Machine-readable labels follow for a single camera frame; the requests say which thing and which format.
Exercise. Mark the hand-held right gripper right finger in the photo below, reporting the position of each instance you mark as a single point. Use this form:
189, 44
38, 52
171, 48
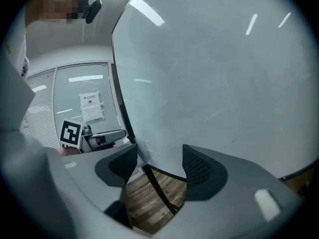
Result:
199, 168

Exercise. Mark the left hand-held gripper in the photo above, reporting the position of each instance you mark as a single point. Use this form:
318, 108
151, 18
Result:
71, 133

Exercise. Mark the black head-worn camera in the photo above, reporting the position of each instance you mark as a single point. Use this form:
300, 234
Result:
92, 10

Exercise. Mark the person's head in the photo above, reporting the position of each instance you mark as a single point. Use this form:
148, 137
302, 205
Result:
57, 1

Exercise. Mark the person's left forearm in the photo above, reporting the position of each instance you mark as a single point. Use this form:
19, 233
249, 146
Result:
68, 151

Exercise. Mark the paper notice on glass partition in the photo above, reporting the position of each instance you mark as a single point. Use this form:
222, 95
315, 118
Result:
91, 107

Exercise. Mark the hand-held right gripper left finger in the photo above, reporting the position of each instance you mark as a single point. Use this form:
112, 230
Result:
119, 163

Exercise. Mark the whiteboard on black stand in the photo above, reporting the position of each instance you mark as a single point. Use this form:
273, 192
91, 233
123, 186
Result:
211, 71

